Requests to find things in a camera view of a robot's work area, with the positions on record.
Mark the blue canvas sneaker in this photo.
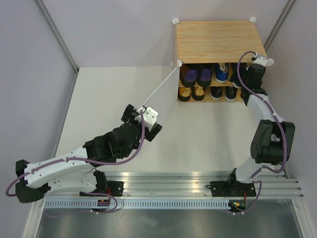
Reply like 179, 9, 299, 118
214, 63, 229, 83
229, 63, 241, 88

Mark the black white sneaker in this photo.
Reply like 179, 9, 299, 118
210, 86, 222, 101
225, 86, 238, 101

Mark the white cabinet door panel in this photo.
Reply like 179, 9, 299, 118
142, 67, 179, 125

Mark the purple pointed loafer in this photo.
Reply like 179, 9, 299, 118
180, 64, 198, 87
197, 63, 213, 87

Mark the gold loafer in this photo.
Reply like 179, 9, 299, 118
178, 87, 192, 102
192, 86, 205, 101

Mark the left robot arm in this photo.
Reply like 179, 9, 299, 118
10, 105, 162, 203

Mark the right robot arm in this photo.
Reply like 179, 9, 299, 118
226, 63, 295, 196

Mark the wooden shoe cabinet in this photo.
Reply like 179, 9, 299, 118
172, 18, 267, 102

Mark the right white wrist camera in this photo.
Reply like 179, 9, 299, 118
251, 53, 267, 67

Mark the aluminium rail base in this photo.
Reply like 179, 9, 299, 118
33, 171, 305, 199

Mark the white slotted cable duct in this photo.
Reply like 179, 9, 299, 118
45, 198, 231, 210

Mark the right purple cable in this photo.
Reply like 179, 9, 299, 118
236, 51, 289, 215

